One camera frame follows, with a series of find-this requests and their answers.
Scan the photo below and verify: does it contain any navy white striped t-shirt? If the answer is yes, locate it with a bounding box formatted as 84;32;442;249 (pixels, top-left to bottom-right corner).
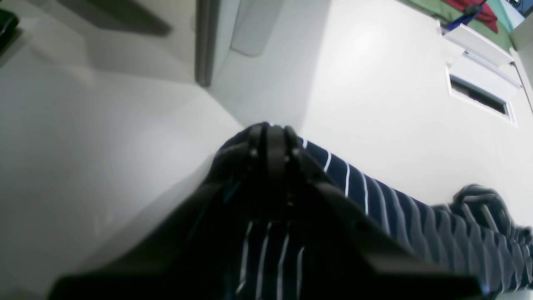
223;138;532;300

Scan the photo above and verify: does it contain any red cloth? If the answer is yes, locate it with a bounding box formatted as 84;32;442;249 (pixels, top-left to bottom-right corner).
442;0;499;34

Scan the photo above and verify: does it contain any white slotted box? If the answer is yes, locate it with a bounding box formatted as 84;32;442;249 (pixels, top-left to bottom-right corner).
439;25;524;125

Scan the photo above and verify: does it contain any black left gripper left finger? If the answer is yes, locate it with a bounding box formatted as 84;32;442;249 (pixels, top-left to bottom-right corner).
49;123;273;300

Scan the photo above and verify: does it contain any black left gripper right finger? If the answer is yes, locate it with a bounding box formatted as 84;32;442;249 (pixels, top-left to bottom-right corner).
275;127;487;300

